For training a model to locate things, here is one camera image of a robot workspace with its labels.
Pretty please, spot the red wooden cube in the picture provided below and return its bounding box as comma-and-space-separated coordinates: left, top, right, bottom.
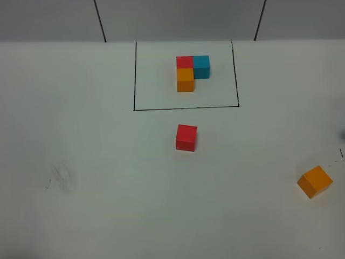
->
176, 124, 197, 152

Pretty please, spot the orange wooden cube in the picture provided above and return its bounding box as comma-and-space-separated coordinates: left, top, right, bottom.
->
297, 166, 333, 199

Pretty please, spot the orange template cube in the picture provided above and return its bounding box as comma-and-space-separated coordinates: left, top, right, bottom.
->
177, 68, 195, 92

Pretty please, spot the red template cube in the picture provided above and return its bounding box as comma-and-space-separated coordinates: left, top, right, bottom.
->
176, 56, 194, 69

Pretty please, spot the blue template cube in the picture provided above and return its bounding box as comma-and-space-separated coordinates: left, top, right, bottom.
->
193, 56, 210, 79

